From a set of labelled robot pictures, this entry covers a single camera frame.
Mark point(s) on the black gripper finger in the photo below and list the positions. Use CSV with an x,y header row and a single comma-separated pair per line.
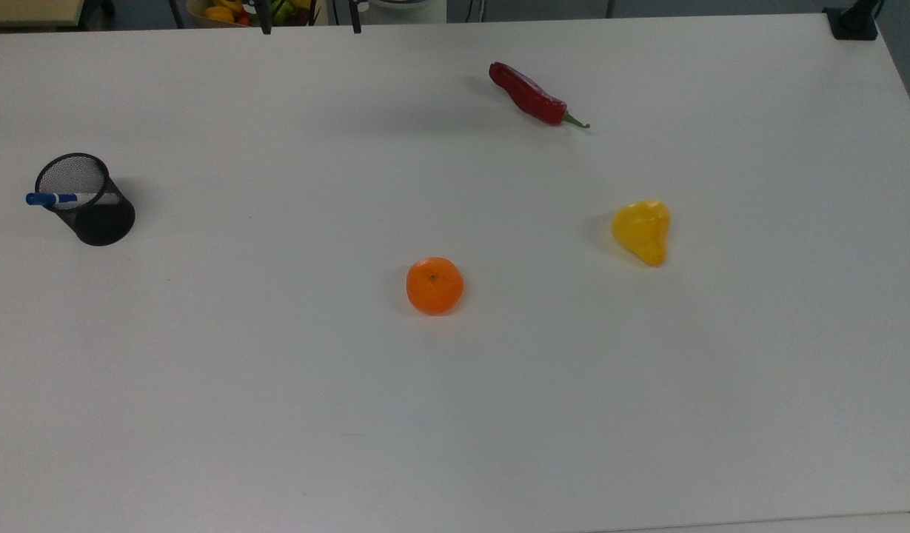
x,y
264,16
355,16

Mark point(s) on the blue white marker pen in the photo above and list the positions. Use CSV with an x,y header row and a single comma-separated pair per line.
x,y
52,198

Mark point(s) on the black mesh pen cup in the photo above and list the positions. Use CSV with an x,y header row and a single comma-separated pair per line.
x,y
98,218

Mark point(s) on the bowl of toy fruit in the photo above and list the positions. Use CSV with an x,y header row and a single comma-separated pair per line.
x,y
225,12

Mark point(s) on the red chili pepper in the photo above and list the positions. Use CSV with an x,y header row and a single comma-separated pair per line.
x,y
529,95

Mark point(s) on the wooden table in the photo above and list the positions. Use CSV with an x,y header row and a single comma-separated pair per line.
x,y
25,11

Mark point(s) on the orange mandarin fruit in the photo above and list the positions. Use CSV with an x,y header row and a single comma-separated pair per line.
x,y
434,286

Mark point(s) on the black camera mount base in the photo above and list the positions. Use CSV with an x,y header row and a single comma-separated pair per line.
x,y
853,28

